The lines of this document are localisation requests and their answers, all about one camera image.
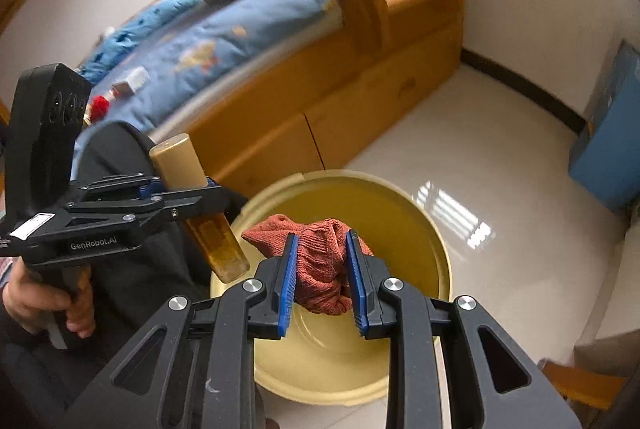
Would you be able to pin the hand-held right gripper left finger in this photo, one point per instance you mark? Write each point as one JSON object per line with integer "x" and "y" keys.
{"x": 287, "y": 281}

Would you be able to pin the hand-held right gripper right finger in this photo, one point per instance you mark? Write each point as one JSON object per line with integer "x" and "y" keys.
{"x": 357, "y": 284}

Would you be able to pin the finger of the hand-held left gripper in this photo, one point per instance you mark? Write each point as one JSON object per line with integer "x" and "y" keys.
{"x": 195, "y": 202}
{"x": 120, "y": 181}

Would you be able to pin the red knitted cloth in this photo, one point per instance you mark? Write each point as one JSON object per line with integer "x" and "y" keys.
{"x": 320, "y": 259}

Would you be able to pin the gold capped amber bottle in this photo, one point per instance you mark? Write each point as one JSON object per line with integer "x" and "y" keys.
{"x": 180, "y": 159}

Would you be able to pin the yellow plastic bin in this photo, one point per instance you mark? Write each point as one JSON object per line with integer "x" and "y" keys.
{"x": 400, "y": 219}

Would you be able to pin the person's left hand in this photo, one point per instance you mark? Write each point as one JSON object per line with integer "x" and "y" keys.
{"x": 35, "y": 299}

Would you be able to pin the red fluffy item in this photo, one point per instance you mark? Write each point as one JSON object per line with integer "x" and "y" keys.
{"x": 99, "y": 106}

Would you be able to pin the wooden bed drawer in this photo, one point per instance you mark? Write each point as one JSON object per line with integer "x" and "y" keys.
{"x": 370, "y": 109}
{"x": 260, "y": 154}

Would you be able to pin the small white box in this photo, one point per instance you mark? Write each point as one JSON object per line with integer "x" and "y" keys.
{"x": 131, "y": 81}

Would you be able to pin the light blue patterned blanket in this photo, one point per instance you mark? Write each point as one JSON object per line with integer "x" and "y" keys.
{"x": 135, "y": 34}

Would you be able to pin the white mattress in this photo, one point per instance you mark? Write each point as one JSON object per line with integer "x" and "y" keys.
{"x": 260, "y": 69}

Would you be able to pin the blue quilt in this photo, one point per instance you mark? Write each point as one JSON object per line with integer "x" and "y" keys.
{"x": 250, "y": 24}

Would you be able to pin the wooden chair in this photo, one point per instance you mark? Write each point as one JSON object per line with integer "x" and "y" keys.
{"x": 580, "y": 381}

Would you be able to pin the blue cardboard box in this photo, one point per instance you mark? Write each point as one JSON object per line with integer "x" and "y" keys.
{"x": 610, "y": 134}

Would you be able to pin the wooden bed frame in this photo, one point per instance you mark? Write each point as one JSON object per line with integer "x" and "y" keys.
{"x": 350, "y": 34}

